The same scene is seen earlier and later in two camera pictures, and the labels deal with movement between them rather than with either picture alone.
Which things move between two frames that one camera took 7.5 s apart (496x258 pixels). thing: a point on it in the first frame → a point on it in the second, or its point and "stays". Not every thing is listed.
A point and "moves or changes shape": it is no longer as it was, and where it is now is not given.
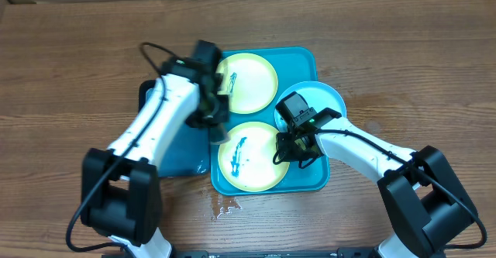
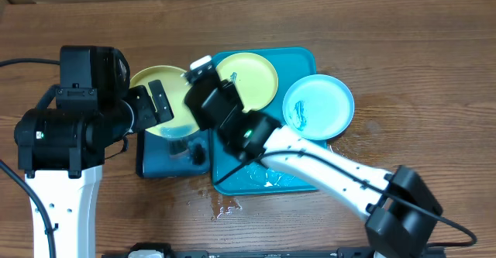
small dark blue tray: [190, 156] stays
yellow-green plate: [246, 157] moves or changes shape
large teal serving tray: [293, 66] stays
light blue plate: [317, 94] moves or changes shape
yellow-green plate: [249, 81] stays
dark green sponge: [218, 135] → [177, 149]
